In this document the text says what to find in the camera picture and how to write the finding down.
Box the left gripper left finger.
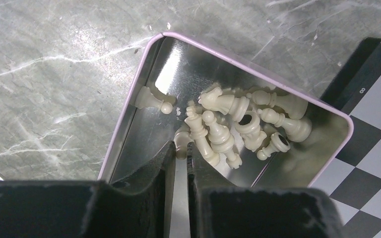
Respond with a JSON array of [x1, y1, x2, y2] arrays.
[[0, 141, 175, 238]]

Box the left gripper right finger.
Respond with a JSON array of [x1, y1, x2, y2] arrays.
[[187, 142, 345, 238]]

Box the silver tin with white pieces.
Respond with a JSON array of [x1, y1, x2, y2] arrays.
[[97, 31, 355, 189]]

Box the black white chess board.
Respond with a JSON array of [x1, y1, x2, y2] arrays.
[[312, 37, 381, 238]]

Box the white bishop in tin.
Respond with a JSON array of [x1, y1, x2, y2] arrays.
[[202, 111, 243, 169]]

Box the white queen in tin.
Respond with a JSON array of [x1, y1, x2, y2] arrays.
[[185, 101, 220, 167]]

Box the white piece hollow base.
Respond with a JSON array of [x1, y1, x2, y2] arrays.
[[256, 132, 291, 161]]

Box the white pawn in tin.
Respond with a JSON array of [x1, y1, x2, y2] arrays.
[[134, 86, 173, 114]]

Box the white bishop near rim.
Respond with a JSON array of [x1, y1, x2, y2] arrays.
[[256, 108, 312, 142]]

